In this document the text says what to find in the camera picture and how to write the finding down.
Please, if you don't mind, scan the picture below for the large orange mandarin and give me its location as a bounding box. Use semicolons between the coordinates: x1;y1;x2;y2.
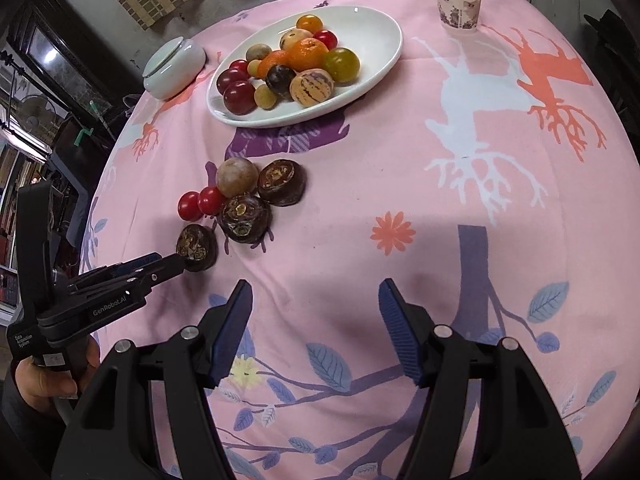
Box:
288;38;329;72

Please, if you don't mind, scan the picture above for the small tan round fruit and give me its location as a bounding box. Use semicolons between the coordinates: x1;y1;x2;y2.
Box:
254;84;279;110
247;58;262;79

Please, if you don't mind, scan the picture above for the brown-green round fruit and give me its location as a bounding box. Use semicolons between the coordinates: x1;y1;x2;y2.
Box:
245;44;272;63

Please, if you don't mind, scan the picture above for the small orange mandarin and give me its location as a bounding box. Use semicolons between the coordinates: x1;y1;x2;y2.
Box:
257;50;288;80

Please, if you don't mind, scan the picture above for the yellow-orange tomato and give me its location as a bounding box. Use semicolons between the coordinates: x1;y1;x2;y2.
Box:
296;14;324;35

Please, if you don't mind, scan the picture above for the white lidded ceramic jar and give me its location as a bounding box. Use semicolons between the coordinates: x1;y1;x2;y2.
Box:
142;36;206;101

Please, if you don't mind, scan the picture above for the white oval plate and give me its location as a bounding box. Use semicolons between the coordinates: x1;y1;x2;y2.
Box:
205;6;404;129

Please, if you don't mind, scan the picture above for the person left hand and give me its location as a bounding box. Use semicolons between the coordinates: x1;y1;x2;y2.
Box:
14;336;100;413

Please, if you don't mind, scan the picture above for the pink printed tablecloth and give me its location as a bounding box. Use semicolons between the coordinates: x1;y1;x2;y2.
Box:
82;0;639;479

